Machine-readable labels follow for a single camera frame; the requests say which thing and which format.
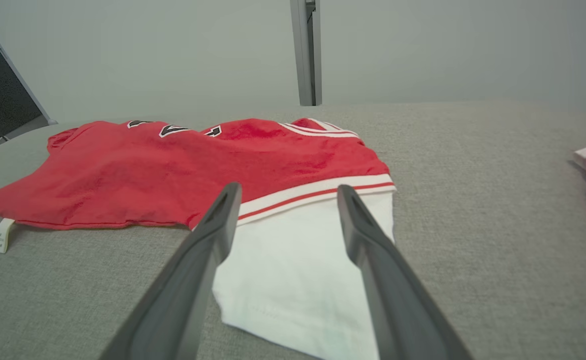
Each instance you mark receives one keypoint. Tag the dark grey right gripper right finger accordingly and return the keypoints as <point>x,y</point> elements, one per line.
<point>398,300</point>

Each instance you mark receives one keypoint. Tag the grey metal partition post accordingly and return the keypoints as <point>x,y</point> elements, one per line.
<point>304,55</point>

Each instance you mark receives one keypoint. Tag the red and white jersey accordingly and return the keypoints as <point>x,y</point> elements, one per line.
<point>123,175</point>

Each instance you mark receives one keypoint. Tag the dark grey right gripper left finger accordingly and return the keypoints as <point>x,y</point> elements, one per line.
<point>183,290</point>

